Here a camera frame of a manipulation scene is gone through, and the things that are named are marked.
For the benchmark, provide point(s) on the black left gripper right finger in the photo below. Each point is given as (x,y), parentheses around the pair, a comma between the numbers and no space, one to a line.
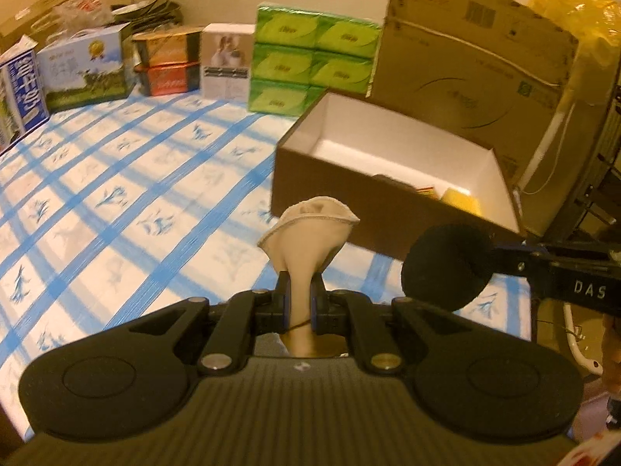
(382,338)

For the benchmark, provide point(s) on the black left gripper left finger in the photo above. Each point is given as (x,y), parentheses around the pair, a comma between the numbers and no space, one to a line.
(218,339)

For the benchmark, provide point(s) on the flat brown cardboard box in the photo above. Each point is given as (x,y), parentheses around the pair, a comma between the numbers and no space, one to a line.
(33,21)

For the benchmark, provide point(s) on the clear plastic bag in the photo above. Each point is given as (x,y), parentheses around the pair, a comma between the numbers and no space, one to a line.
(79,15)

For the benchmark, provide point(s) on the blue green milk carton box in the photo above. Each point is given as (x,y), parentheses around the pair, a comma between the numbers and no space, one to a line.
(92,66)

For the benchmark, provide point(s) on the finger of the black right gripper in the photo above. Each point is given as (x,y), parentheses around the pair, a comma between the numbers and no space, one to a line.
(514,261)

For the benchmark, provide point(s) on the blue white milk box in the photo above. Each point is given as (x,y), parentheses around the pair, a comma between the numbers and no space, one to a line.
(23,107)

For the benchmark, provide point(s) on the blue checkered tablecloth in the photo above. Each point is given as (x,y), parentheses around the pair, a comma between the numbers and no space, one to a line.
(117,209)

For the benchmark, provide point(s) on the large cardboard carton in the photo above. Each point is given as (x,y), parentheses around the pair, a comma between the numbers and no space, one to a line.
(490,71)

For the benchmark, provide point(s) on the orange brown box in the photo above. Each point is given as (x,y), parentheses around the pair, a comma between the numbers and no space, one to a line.
(168,47)

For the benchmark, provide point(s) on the red box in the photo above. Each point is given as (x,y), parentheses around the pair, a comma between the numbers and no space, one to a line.
(169,79)

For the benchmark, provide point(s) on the yellow plastic bag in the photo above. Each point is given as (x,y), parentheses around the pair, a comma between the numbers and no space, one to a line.
(596,26)

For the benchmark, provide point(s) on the beige round cloth pad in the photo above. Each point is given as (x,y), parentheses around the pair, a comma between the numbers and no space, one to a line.
(303,242)

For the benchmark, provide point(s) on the brown box white inside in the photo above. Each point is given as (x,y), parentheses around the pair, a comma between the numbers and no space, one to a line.
(373,159)

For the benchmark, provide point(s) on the green tissue pack bundle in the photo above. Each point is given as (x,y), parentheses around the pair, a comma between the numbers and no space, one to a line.
(298,54)

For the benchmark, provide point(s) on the red snack packet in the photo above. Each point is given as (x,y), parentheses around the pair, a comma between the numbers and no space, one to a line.
(429,192)

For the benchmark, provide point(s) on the black round sponge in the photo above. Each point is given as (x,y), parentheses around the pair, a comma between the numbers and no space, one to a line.
(448,266)

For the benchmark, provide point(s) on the white product box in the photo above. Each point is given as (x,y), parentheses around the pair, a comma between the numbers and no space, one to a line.
(225,59)

